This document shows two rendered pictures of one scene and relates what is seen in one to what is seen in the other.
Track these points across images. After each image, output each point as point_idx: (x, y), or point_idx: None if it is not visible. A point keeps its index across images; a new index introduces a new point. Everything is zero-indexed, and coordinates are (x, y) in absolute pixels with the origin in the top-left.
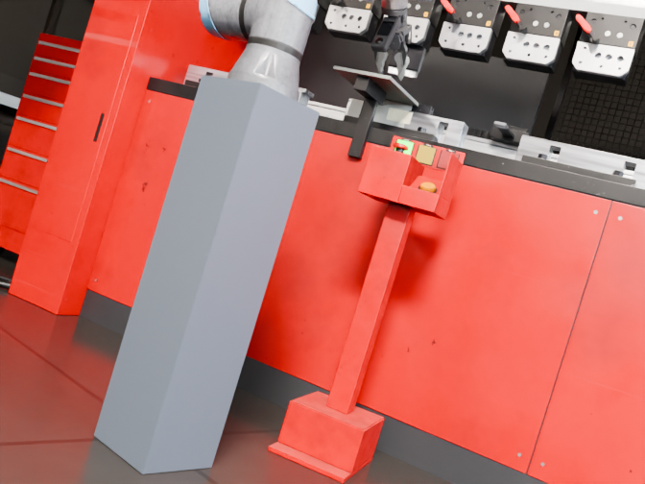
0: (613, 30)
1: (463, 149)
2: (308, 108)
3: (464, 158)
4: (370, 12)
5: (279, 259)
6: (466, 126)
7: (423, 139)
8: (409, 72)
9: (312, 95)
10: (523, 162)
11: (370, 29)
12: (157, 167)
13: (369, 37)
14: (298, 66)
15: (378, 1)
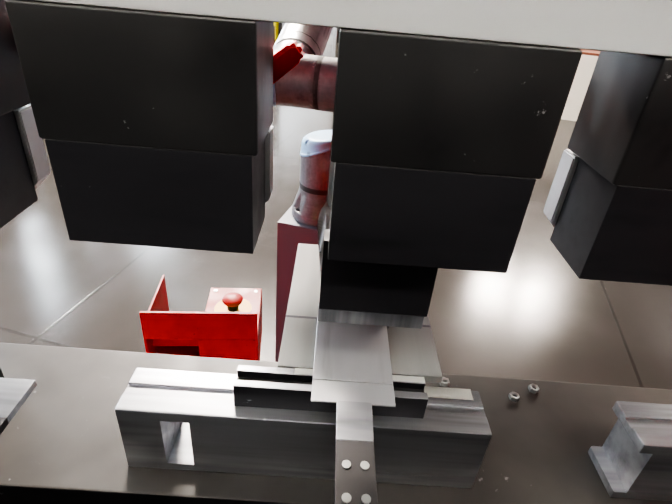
0: None
1: (137, 353)
2: (282, 216)
3: (140, 318)
4: (564, 153)
5: None
6: (123, 394)
7: (219, 358)
8: (348, 311)
9: (635, 440)
10: (18, 344)
11: (569, 218)
12: None
13: (565, 250)
14: (299, 190)
15: (601, 105)
